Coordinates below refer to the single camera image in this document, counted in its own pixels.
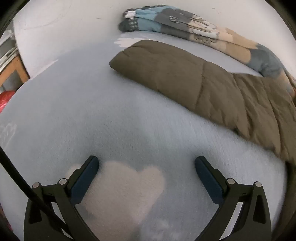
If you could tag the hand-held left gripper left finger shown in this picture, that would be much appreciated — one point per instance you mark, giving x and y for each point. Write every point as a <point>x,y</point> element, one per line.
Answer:
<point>84,179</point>

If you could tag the light blue cloud-print bed sheet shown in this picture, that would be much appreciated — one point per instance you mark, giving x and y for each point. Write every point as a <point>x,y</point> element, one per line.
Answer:
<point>92,111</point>

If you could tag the patterned patchwork quilt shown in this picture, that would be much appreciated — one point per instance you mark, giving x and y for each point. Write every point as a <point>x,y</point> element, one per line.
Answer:
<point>185,25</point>

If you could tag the wooden cabinet frame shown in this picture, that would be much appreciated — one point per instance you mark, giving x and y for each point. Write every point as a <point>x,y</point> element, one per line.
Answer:
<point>20,67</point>

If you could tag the silver metal rack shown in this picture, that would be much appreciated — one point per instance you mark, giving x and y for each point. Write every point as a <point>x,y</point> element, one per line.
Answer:
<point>7,49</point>

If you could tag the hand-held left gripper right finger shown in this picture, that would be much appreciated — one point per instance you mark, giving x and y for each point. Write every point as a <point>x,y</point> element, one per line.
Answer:
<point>209,179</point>

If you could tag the olive padded jacket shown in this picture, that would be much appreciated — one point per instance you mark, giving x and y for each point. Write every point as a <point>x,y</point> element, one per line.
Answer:
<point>185,76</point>

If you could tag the red bag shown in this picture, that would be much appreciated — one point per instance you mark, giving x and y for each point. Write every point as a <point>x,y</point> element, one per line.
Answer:
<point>5,100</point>

